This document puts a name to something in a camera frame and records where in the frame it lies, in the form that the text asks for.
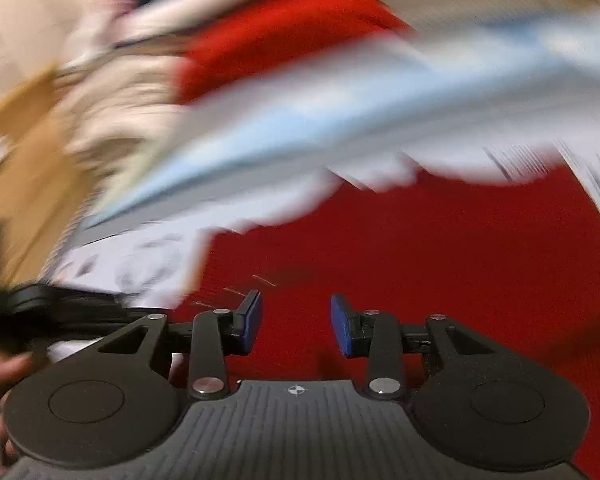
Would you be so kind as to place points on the folded white quilt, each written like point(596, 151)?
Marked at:
point(190, 10)

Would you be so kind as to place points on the dark red knit sweater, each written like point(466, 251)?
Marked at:
point(430, 260)

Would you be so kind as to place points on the light blue bed sheet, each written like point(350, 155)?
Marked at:
point(305, 125)

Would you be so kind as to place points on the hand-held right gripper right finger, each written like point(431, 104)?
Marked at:
point(341, 325)

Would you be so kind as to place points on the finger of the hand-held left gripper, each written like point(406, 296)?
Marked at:
point(80, 305)

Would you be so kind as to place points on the folded red blanket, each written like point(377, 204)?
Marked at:
point(280, 40)

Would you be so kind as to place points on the deer printed white sheet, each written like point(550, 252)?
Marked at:
point(145, 260)

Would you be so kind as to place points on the folded cream blanket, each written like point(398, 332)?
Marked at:
point(120, 110)

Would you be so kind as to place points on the person's left hand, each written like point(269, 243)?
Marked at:
point(5, 365)

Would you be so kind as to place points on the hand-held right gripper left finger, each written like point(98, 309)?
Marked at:
point(252, 320)

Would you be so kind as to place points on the wooden bed frame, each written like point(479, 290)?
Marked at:
point(25, 185)

